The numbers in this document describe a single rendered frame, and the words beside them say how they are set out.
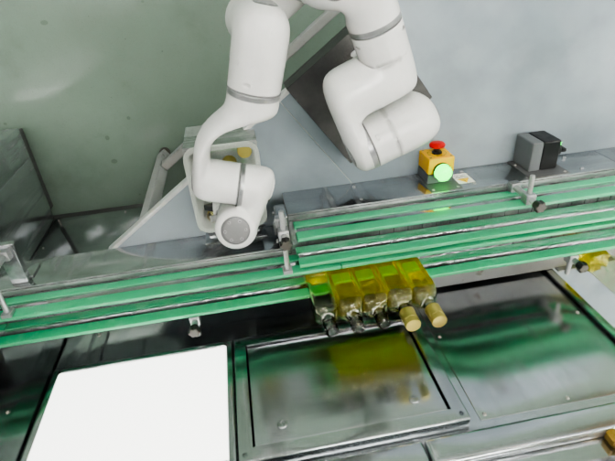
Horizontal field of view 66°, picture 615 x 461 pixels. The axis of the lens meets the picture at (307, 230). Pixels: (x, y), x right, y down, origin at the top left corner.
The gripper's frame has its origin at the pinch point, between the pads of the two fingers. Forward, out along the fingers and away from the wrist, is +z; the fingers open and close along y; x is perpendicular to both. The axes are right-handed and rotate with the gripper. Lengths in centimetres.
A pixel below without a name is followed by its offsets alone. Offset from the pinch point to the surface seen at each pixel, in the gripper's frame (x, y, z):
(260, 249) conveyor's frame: -15.3, 3.3, 6.3
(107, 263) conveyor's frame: -13.7, -35.2, 9.7
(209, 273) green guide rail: -18.2, -10.0, 2.5
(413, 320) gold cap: -27.6, 32.9, -21.0
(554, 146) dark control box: 0, 82, 6
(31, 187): 0, -75, 73
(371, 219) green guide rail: -10.0, 30.8, -0.7
